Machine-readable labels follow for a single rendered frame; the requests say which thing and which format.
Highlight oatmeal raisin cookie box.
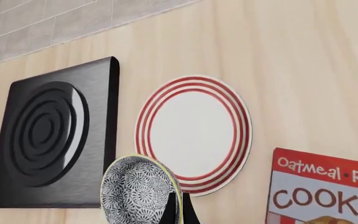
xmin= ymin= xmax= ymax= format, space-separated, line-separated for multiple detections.
xmin=265 ymin=147 xmax=358 ymax=224

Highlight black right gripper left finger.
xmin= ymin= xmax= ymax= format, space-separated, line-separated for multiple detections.
xmin=160 ymin=192 xmax=181 ymax=224

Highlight black patterned bowl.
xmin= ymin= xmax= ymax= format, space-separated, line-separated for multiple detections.
xmin=100 ymin=153 xmax=185 ymax=224

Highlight flat black stove plate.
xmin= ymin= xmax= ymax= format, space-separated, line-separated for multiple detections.
xmin=0 ymin=55 xmax=121 ymax=209

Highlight white plate with red rings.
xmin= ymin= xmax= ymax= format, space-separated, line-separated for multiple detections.
xmin=134 ymin=74 xmax=253 ymax=197

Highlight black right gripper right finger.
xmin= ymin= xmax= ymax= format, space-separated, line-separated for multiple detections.
xmin=182 ymin=192 xmax=203 ymax=224

